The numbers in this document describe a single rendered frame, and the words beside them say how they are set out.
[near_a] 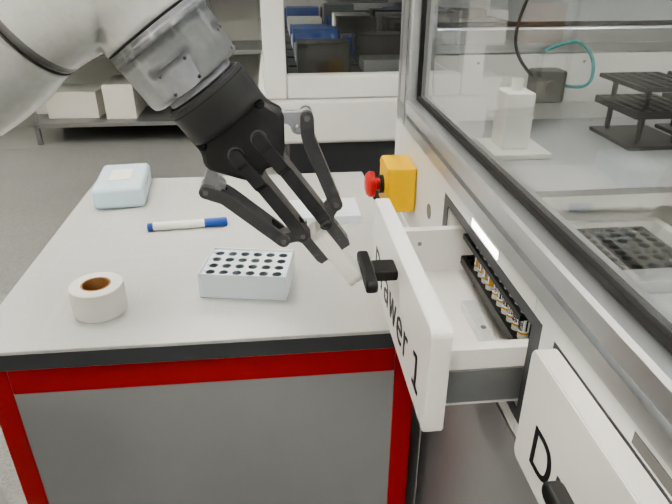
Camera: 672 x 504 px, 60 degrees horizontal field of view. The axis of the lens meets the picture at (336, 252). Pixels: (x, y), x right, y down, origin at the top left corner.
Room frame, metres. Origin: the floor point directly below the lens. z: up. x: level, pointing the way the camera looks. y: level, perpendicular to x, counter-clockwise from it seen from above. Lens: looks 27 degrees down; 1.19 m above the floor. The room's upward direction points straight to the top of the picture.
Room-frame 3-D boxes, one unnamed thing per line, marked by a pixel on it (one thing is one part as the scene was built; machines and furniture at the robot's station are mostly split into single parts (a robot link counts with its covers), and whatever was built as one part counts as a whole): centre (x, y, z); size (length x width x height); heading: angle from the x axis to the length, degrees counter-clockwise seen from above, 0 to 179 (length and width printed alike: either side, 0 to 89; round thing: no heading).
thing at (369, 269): (0.52, -0.04, 0.91); 0.07 x 0.04 x 0.01; 6
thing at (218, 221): (0.94, 0.26, 0.77); 0.14 x 0.02 x 0.02; 101
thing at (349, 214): (1.00, 0.02, 0.77); 0.13 x 0.09 x 0.02; 96
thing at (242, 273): (0.74, 0.13, 0.78); 0.12 x 0.08 x 0.04; 86
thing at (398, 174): (0.86, -0.09, 0.88); 0.07 x 0.05 x 0.07; 6
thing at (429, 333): (0.53, -0.07, 0.87); 0.29 x 0.02 x 0.11; 6
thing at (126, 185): (1.10, 0.43, 0.78); 0.15 x 0.10 x 0.04; 11
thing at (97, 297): (0.68, 0.32, 0.78); 0.07 x 0.07 x 0.04
